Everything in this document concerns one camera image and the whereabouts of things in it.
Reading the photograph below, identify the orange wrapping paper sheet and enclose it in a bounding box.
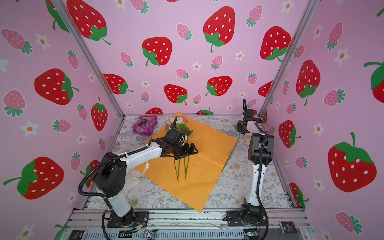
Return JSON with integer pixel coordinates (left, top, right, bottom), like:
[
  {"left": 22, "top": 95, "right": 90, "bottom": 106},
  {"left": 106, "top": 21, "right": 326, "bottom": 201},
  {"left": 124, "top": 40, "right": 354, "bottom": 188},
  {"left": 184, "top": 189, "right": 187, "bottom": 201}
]
[{"left": 136, "top": 118, "right": 237, "bottom": 212}]

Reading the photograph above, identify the purple snack packet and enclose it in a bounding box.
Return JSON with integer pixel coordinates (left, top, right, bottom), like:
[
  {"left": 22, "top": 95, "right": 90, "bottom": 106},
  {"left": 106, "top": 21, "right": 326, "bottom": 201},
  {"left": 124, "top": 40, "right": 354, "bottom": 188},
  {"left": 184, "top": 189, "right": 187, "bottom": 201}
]
[{"left": 132, "top": 116, "right": 157, "bottom": 137}]

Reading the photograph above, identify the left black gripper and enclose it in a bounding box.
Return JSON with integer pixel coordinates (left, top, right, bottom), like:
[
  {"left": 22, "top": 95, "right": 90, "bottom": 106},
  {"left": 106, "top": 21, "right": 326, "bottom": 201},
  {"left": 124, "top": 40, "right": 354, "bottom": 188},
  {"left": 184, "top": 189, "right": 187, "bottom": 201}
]
[{"left": 171, "top": 142, "right": 200, "bottom": 159}]

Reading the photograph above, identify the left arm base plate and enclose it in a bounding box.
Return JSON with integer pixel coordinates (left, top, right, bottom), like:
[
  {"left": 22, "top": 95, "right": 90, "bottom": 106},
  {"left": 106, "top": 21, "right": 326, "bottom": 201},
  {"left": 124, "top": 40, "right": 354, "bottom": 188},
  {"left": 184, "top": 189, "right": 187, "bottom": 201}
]
[{"left": 107, "top": 211, "right": 150, "bottom": 228}]

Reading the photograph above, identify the white fake rose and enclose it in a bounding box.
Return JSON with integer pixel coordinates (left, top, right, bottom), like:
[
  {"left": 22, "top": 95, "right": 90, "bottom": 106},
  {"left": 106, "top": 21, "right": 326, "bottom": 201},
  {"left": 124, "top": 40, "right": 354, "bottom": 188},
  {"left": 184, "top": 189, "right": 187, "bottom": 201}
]
[{"left": 166, "top": 117, "right": 184, "bottom": 183}]

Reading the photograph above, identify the aluminium frame rail base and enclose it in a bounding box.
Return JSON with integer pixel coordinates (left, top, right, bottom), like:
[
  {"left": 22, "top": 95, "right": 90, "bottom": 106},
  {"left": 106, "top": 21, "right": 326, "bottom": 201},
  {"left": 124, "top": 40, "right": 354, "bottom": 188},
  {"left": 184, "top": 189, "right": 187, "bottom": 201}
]
[{"left": 58, "top": 209, "right": 316, "bottom": 240}]

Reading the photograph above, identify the white printed ribbon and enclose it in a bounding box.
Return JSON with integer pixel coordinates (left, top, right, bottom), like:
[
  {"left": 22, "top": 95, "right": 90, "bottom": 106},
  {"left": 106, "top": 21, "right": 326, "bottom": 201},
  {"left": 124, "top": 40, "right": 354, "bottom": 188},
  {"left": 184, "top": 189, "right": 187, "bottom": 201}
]
[{"left": 127, "top": 161, "right": 150, "bottom": 190}]

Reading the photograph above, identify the pink fake rose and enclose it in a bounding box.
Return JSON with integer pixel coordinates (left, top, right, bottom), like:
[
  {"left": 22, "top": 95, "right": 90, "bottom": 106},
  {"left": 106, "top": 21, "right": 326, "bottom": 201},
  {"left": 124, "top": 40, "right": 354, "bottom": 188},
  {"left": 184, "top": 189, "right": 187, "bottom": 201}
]
[{"left": 175, "top": 117, "right": 187, "bottom": 181}]

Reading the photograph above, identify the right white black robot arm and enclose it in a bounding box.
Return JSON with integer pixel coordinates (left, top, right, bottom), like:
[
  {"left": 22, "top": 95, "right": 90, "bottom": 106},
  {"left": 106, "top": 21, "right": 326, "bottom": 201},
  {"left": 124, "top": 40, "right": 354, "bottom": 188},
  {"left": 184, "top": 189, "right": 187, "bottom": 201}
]
[{"left": 237, "top": 109, "right": 275, "bottom": 225}]

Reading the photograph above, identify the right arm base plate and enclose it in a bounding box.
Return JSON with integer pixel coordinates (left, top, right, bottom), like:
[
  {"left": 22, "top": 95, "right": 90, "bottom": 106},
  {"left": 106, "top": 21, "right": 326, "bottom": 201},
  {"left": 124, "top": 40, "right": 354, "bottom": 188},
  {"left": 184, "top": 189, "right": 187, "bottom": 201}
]
[{"left": 223, "top": 210, "right": 268, "bottom": 227}]

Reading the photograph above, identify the pale fake flower stem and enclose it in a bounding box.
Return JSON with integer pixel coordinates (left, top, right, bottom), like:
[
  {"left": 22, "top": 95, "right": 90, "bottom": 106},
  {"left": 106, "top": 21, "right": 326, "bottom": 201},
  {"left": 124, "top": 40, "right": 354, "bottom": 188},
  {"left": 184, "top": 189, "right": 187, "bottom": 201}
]
[{"left": 222, "top": 124, "right": 241, "bottom": 172}]

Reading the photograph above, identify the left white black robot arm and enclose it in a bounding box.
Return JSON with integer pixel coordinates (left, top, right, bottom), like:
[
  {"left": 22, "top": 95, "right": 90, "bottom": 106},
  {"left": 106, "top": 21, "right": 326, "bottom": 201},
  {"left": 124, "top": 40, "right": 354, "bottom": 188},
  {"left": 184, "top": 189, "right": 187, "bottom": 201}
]
[{"left": 78, "top": 128, "right": 199, "bottom": 227}]

